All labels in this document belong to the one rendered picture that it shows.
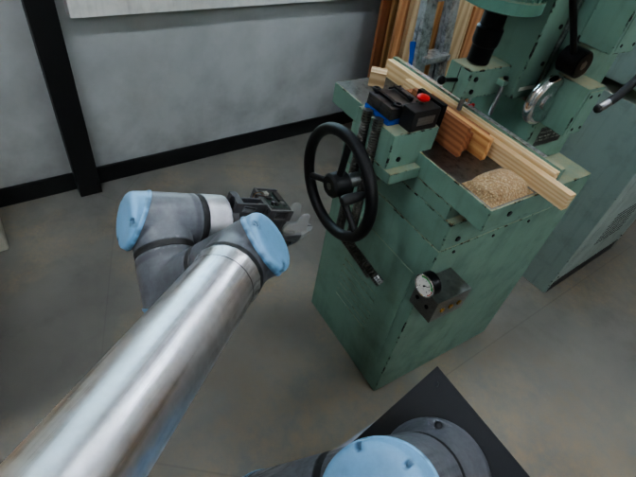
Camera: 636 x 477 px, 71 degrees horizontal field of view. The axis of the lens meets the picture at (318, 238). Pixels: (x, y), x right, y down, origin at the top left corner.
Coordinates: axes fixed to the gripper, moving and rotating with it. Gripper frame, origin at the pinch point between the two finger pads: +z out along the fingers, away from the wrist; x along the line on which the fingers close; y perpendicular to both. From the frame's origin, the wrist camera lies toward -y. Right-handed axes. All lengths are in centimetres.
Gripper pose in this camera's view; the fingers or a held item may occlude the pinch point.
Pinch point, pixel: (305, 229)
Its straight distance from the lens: 91.9
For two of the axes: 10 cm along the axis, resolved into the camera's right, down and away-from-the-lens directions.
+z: 7.5, -0.2, 6.6
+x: -5.2, -6.4, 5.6
